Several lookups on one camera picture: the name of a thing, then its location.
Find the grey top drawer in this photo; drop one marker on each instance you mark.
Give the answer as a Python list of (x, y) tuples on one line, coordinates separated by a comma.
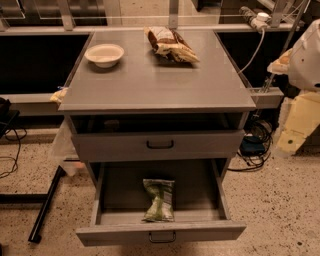
[(150, 146)]

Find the white power strip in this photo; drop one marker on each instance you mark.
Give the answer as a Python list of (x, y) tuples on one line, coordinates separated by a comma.
[(257, 21)]

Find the brown chip bag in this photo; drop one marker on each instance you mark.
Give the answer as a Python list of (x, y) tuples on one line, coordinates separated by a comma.
[(169, 44)]

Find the black metal stand leg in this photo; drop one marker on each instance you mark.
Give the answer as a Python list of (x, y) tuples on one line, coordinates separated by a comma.
[(43, 199)]

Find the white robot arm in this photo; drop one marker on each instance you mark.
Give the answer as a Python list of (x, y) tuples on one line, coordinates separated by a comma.
[(301, 63)]

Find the grey drawer cabinet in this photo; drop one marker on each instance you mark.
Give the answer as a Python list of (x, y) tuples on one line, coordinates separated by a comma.
[(147, 93)]

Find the grey open middle drawer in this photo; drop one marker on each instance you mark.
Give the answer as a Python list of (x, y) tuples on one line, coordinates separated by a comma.
[(199, 205)]

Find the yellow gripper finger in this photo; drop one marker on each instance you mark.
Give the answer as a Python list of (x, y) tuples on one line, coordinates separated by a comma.
[(281, 65)]

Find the green jalapeno chip bag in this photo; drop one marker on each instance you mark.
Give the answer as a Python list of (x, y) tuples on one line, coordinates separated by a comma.
[(161, 194)]

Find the white paper bowl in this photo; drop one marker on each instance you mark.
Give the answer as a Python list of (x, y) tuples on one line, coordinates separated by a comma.
[(104, 55)]

